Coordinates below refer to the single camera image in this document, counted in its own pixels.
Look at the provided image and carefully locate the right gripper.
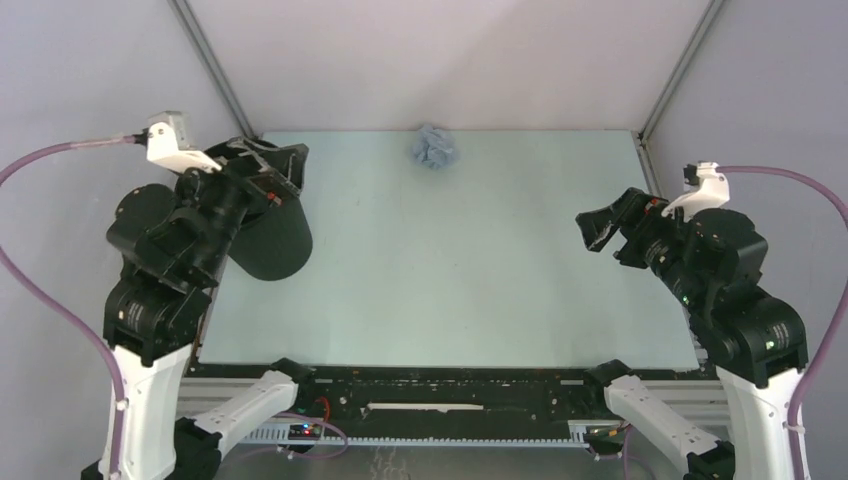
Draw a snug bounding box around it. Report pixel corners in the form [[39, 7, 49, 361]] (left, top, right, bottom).
[[574, 183, 708, 309]]

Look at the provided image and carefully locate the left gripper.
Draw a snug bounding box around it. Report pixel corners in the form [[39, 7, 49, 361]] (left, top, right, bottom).
[[175, 131, 312, 277]]

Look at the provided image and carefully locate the blue plastic trash bag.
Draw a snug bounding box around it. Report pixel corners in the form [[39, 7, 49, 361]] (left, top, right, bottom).
[[411, 124, 458, 170]]

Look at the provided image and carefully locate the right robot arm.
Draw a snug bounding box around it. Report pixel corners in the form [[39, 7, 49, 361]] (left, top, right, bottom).
[[576, 188, 808, 479]]

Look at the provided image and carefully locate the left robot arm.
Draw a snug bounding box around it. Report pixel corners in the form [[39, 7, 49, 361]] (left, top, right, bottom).
[[82, 137, 316, 479]]

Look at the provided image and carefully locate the black trash bin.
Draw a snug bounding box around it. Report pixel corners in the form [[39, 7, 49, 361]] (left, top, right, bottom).
[[205, 137, 313, 281]]

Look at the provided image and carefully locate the small circuit board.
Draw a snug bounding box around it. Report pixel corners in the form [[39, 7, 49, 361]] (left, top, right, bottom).
[[287, 423, 323, 441]]

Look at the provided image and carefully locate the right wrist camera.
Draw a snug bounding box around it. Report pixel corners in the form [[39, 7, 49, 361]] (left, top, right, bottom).
[[661, 162, 730, 222]]

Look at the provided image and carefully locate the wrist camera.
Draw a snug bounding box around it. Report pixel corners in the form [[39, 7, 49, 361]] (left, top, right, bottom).
[[661, 162, 730, 222], [146, 111, 222, 174]]

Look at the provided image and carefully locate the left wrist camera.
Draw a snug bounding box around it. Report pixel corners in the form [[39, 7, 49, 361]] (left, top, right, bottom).
[[146, 111, 222, 174]]

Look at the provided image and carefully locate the left corner frame post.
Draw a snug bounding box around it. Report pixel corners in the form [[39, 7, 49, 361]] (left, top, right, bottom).
[[168, 0, 256, 137]]

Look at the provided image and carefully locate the corner frame post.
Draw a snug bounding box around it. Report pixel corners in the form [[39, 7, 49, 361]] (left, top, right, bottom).
[[638, 0, 725, 144], [168, 0, 256, 137]]

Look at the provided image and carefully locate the right corner frame post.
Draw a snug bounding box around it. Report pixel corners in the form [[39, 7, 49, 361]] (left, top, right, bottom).
[[638, 0, 725, 144]]

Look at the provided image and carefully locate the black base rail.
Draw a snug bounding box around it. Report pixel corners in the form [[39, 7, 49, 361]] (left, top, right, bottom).
[[177, 364, 730, 447]]

